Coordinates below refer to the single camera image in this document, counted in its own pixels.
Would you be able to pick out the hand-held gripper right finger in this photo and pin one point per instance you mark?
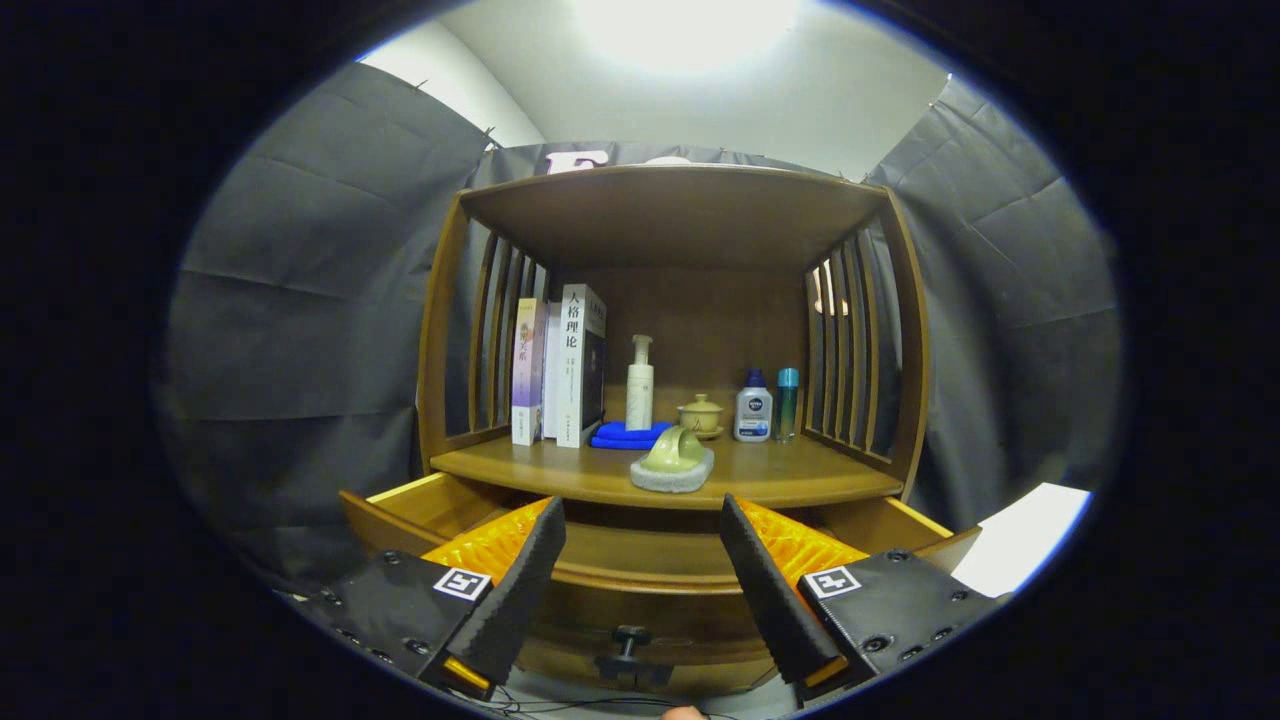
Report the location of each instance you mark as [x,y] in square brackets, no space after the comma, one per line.
[765,590]

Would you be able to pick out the wooden countertop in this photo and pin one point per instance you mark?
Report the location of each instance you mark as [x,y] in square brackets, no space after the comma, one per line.
[780,475]

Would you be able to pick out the thick white and black book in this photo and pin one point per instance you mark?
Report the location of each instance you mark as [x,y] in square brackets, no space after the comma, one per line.
[572,370]

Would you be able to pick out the wooden drawer with black knob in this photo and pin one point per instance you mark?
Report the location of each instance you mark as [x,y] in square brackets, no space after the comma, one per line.
[680,620]

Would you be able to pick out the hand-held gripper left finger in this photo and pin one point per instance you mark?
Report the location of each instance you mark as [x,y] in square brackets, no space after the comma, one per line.
[520,590]

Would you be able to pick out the blue folded cloth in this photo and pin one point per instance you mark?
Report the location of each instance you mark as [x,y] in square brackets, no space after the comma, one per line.
[615,437]

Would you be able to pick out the black backdrop cloth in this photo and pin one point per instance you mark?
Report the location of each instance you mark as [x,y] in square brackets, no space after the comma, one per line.
[300,300]

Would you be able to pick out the thin white book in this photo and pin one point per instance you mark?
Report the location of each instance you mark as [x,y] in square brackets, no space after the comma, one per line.
[552,370]

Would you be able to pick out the white pump bottle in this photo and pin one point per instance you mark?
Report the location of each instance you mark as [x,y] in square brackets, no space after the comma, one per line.
[640,395]

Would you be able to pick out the yellow lidded teacup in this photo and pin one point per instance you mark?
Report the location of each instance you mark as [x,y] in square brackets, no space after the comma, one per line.
[701,415]

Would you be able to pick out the white bottle with blue cap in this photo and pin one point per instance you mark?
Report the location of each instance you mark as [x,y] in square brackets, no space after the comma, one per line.
[753,415]

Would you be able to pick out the brown wooden cabinet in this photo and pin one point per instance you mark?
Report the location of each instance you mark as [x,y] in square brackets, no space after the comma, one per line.
[680,210]

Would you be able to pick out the teal bottle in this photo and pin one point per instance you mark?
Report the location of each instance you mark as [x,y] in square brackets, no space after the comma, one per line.
[787,405]

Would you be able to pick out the white table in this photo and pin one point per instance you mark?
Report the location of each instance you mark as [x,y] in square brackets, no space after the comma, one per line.
[1025,540]

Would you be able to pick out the purple book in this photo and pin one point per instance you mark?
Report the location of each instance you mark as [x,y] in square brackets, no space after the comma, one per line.
[527,370]

